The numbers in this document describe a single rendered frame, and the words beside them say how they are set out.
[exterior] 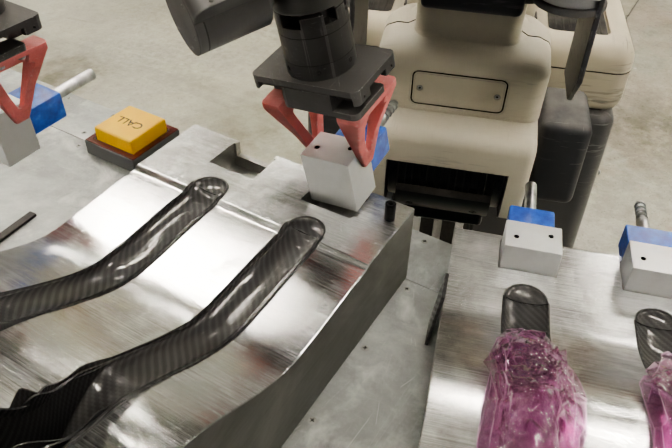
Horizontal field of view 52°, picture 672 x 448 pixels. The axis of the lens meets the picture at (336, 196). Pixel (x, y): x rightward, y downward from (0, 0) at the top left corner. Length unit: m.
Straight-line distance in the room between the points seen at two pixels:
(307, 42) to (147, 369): 0.26
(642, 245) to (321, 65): 0.33
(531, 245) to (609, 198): 1.62
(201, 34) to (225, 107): 2.01
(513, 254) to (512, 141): 0.31
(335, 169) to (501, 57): 0.37
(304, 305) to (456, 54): 0.46
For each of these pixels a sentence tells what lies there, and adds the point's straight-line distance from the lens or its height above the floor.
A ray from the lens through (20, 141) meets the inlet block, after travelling 0.70.
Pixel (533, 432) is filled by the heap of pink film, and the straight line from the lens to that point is 0.46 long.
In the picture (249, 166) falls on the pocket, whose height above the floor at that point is 0.87.
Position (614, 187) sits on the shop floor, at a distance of 2.29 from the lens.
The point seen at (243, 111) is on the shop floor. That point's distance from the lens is 2.46.
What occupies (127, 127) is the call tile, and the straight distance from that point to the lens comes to 0.86.
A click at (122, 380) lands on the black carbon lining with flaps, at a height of 0.92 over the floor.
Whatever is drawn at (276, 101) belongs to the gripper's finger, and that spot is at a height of 0.99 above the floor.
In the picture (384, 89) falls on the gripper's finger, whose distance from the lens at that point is 0.57.
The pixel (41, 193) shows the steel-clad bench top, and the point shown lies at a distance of 0.84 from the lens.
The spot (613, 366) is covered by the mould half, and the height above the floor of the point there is 0.87.
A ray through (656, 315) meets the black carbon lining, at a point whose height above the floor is 0.85.
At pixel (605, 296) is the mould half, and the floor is 0.86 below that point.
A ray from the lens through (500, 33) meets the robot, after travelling 0.90.
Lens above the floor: 1.29
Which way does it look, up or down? 39 degrees down
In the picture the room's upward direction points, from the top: 2 degrees clockwise
